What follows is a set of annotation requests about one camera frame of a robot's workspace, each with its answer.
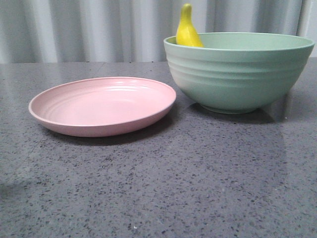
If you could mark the white curtain backdrop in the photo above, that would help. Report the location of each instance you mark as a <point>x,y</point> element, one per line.
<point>133,30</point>

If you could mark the green bowl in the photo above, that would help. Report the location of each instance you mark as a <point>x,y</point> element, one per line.
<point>236,72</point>

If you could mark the pink plate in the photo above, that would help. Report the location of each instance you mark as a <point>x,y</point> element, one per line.
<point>101,107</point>

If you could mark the yellow banana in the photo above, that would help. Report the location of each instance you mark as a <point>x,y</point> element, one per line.
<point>186,33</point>

